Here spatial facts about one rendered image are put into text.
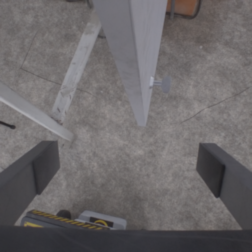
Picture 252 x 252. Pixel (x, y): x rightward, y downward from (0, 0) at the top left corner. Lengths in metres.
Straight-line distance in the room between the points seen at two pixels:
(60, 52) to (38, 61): 0.18
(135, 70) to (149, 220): 1.10
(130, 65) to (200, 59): 1.19
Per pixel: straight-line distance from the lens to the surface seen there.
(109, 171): 1.18
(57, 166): 0.17
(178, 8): 1.47
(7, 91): 0.76
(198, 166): 0.17
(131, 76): 0.18
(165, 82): 0.37
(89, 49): 1.14
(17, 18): 1.87
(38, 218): 1.02
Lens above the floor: 1.15
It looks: 79 degrees down
